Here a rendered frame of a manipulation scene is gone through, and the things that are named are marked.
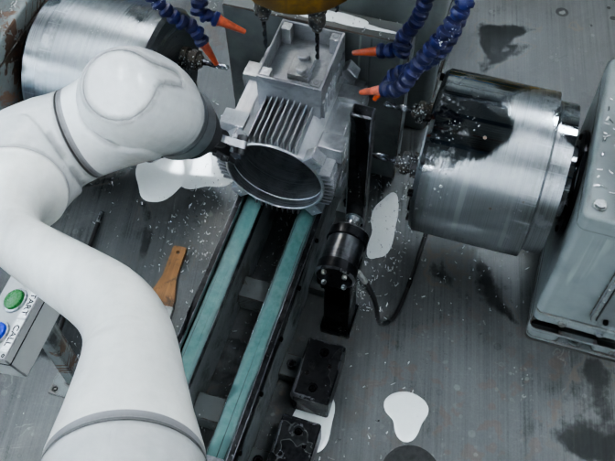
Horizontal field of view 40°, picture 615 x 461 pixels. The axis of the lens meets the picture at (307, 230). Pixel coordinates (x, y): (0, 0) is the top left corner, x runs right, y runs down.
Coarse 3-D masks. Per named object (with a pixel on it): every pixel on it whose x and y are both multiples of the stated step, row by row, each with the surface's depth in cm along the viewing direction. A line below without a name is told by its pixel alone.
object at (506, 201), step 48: (480, 96) 117; (528, 96) 118; (432, 144) 116; (480, 144) 115; (528, 144) 114; (432, 192) 118; (480, 192) 116; (528, 192) 114; (480, 240) 122; (528, 240) 120
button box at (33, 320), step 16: (16, 288) 114; (0, 304) 113; (32, 304) 111; (0, 320) 111; (16, 320) 110; (32, 320) 111; (48, 320) 113; (16, 336) 109; (32, 336) 111; (48, 336) 113; (0, 352) 108; (16, 352) 108; (32, 352) 111; (0, 368) 110; (16, 368) 109
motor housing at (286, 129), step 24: (336, 96) 130; (264, 120) 125; (288, 120) 123; (312, 120) 126; (336, 120) 128; (264, 144) 122; (288, 144) 122; (312, 144) 124; (240, 168) 134; (264, 168) 137; (288, 168) 139; (336, 168) 126; (264, 192) 136; (288, 192) 136; (312, 192) 133
